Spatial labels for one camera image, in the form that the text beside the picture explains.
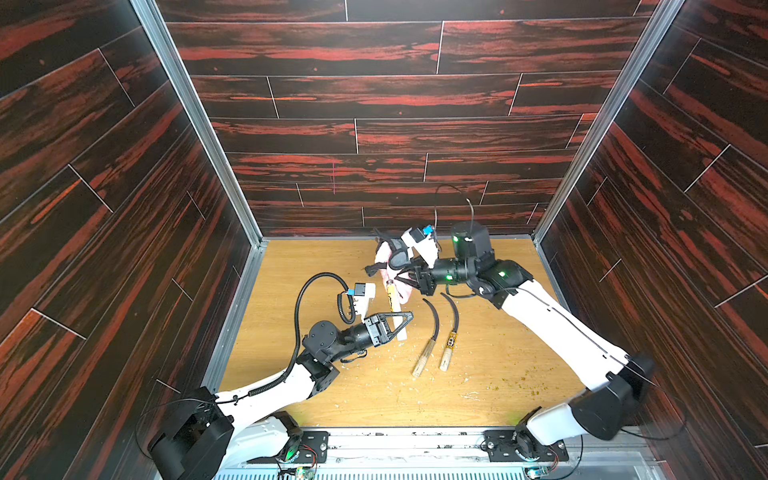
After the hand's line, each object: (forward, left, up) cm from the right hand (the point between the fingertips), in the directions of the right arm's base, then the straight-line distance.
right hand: (400, 268), depth 71 cm
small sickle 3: (-4, -17, -30) cm, 35 cm away
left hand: (-14, -3, -2) cm, 15 cm away
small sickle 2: (-6, -10, -31) cm, 33 cm away
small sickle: (-10, +1, -1) cm, 11 cm away
